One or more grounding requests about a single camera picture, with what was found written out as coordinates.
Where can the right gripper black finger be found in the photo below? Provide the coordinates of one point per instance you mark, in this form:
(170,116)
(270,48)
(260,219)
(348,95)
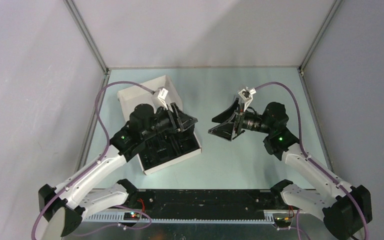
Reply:
(229,115)
(226,130)

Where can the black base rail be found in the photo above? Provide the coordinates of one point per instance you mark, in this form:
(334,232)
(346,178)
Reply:
(205,204)

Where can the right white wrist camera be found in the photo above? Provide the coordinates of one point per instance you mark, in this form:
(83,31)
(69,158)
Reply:
(246,95)

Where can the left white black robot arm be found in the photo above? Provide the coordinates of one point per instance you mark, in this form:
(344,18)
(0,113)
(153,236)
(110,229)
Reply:
(66,205)

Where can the aluminium corner post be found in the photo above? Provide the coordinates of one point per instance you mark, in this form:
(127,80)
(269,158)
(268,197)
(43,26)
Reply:
(332,12)
(86,34)

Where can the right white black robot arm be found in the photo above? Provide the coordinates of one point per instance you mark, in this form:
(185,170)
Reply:
(343,208)

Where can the white box with black tray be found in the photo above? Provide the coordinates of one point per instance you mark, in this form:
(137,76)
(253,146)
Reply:
(163,149)

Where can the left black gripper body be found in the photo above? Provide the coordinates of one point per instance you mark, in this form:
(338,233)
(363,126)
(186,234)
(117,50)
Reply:
(159,125)

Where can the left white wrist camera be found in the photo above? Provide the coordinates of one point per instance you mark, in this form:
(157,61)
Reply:
(159,98)

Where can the controller board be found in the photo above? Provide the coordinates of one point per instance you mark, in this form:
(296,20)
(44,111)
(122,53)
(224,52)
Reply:
(283,222)
(132,216)

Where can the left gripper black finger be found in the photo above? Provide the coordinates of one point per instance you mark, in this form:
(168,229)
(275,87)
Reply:
(182,120)
(168,119)

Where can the right aluminium corner post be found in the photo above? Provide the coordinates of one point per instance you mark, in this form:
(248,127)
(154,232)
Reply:
(332,12)

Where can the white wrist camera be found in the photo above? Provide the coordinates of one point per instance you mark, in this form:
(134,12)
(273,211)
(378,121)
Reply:
(246,95)
(159,98)

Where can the left controller board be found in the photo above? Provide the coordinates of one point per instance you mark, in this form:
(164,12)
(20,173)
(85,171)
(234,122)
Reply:
(132,216)

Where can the left aluminium corner post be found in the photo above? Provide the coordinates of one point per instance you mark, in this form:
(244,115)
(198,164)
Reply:
(86,34)

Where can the right controller board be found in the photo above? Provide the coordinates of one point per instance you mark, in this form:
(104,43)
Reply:
(283,222)

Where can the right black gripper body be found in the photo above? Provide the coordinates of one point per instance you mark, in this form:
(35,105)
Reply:
(254,121)

